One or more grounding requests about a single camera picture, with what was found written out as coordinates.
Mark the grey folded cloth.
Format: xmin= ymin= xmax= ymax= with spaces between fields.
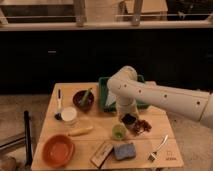
xmin=105 ymin=91 xmax=116 ymax=107

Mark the wooden block box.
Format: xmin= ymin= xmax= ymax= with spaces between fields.
xmin=90 ymin=141 xmax=113 ymax=169

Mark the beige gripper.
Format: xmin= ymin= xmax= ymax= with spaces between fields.
xmin=116 ymin=100 xmax=138 ymax=118

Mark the small dark round object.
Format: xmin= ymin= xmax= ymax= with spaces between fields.
xmin=54 ymin=113 xmax=62 ymax=120

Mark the green plastic tray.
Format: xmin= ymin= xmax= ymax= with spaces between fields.
xmin=98 ymin=75 xmax=149 ymax=112

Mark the black chair leg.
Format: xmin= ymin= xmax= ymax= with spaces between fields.
xmin=24 ymin=111 xmax=33 ymax=166

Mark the black and white marker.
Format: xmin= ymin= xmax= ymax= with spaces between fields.
xmin=57 ymin=89 xmax=62 ymax=111

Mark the green utensil in bowl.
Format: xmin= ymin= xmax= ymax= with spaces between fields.
xmin=80 ymin=88 xmax=92 ymax=107

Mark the brown dried food pile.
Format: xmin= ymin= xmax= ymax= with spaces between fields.
xmin=133 ymin=120 xmax=152 ymax=135

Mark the blue sponge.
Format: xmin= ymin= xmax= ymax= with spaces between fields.
xmin=114 ymin=143 xmax=136 ymax=160

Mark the green plastic cup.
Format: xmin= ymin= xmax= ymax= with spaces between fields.
xmin=112 ymin=124 xmax=126 ymax=140

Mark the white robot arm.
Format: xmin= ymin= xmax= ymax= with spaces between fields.
xmin=107 ymin=66 xmax=213 ymax=129

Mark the orange plastic bowl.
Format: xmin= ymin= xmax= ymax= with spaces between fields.
xmin=42 ymin=134 xmax=75 ymax=168

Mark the metal steel cup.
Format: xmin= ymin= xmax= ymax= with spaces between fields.
xmin=121 ymin=113 xmax=138 ymax=126

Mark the dark brown bowl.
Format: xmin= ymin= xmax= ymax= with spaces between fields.
xmin=73 ymin=90 xmax=94 ymax=112

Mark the white cup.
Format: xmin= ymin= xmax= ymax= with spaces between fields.
xmin=61 ymin=107 xmax=77 ymax=125

